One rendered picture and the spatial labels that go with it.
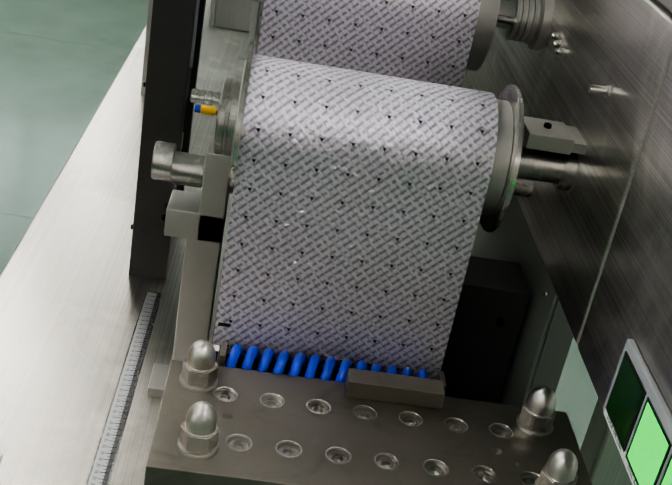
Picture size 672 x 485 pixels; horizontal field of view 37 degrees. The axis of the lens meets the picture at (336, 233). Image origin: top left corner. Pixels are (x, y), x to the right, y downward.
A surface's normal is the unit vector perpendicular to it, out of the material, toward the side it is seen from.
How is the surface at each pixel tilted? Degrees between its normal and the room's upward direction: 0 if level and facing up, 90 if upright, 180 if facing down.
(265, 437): 0
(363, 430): 0
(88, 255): 0
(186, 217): 90
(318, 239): 90
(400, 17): 92
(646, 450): 90
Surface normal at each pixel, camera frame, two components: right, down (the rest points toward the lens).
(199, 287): 0.01, 0.45
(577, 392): 0.17, -0.88
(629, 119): -0.99, -0.15
